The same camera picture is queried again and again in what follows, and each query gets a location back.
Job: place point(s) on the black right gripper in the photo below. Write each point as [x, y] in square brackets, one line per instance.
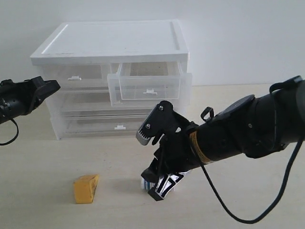
[174, 155]

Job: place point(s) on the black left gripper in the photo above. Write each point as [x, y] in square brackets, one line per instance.
[20, 99]

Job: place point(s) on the white bottle blue label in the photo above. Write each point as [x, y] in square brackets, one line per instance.
[147, 184]

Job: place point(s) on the bottom wide clear drawer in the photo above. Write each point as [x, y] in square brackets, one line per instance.
[99, 126]

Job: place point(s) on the yellow cheese wedge sponge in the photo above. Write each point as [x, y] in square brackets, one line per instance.
[84, 188]

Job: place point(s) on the white plastic drawer cabinet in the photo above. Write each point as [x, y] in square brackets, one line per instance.
[112, 43]

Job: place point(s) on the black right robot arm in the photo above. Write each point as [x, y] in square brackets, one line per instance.
[254, 126]

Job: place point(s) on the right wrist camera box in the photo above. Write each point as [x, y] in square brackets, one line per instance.
[157, 123]

